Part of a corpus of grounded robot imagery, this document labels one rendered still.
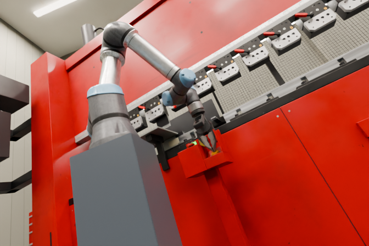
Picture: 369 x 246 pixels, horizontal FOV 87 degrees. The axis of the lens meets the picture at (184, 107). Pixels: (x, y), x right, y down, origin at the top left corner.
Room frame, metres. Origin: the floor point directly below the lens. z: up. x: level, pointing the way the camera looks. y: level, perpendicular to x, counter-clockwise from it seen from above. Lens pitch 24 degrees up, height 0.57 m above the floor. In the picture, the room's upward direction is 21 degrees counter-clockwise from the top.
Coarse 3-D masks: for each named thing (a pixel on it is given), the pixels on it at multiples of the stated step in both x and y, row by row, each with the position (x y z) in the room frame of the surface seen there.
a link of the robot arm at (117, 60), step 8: (104, 40) 0.65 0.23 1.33; (104, 48) 0.67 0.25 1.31; (112, 48) 0.68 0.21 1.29; (120, 48) 0.69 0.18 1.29; (104, 56) 0.68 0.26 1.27; (112, 56) 0.69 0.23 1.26; (120, 56) 0.71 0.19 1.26; (104, 64) 0.68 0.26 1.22; (112, 64) 0.68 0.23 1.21; (120, 64) 0.72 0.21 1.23; (104, 72) 0.67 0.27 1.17; (112, 72) 0.68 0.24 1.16; (120, 72) 0.73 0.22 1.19; (104, 80) 0.66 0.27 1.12; (112, 80) 0.67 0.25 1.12; (88, 120) 0.60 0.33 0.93; (88, 128) 0.64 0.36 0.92
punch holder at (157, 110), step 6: (156, 96) 1.30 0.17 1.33; (144, 102) 1.33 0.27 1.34; (150, 102) 1.32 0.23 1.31; (156, 102) 1.30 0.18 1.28; (162, 102) 1.32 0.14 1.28; (150, 108) 1.32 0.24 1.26; (156, 108) 1.30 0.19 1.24; (162, 108) 1.29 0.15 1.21; (150, 114) 1.32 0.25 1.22; (156, 114) 1.31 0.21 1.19; (162, 114) 1.31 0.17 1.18; (168, 114) 1.37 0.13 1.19; (150, 120) 1.33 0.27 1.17
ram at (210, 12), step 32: (192, 0) 1.13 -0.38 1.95; (224, 0) 1.08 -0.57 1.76; (256, 0) 1.03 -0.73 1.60; (288, 0) 0.98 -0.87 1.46; (160, 32) 1.24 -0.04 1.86; (192, 32) 1.17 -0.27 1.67; (224, 32) 1.11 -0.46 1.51; (256, 32) 1.06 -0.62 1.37; (96, 64) 1.45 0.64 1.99; (128, 64) 1.35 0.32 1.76; (192, 64) 1.20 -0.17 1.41; (128, 96) 1.37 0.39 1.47
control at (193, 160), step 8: (216, 136) 0.86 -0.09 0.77; (224, 144) 0.97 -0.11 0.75; (184, 152) 0.90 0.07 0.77; (192, 152) 0.89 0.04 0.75; (200, 152) 0.88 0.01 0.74; (208, 152) 0.99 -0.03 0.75; (224, 152) 0.88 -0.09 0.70; (184, 160) 0.90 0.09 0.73; (192, 160) 0.89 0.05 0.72; (200, 160) 0.88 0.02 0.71; (208, 160) 0.88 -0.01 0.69; (216, 160) 0.87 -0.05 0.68; (224, 160) 0.86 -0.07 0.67; (232, 160) 1.00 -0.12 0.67; (184, 168) 0.91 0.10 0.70; (192, 168) 0.90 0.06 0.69; (200, 168) 0.89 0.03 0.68; (208, 168) 0.88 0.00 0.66; (192, 176) 0.92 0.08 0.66
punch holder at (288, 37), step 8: (280, 24) 1.02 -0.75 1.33; (288, 24) 1.01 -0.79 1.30; (288, 32) 1.01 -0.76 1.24; (296, 32) 1.00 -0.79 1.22; (272, 40) 1.04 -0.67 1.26; (280, 40) 1.03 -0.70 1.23; (288, 40) 1.02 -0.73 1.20; (296, 40) 1.01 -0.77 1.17; (280, 48) 1.04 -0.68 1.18; (288, 48) 1.07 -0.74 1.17
